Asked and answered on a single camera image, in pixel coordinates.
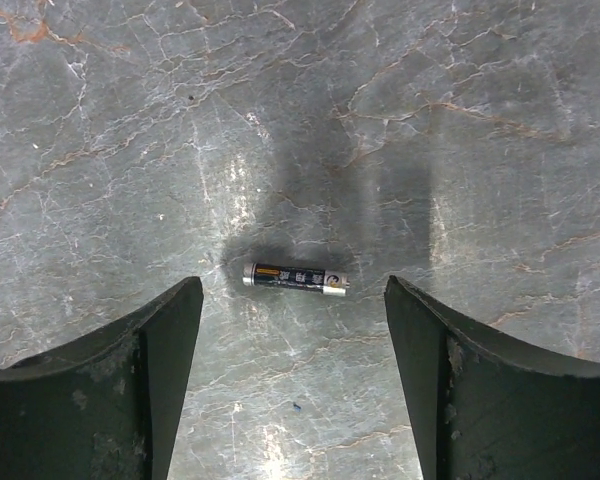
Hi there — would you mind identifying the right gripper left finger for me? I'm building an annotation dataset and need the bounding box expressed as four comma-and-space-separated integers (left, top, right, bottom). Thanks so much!
0, 277, 203, 479

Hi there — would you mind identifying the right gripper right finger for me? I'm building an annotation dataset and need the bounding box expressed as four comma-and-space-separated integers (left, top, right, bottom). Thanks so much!
384, 276, 600, 479

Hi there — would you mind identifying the black battery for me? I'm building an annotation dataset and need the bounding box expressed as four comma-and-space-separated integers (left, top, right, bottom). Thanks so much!
242, 263, 350, 297

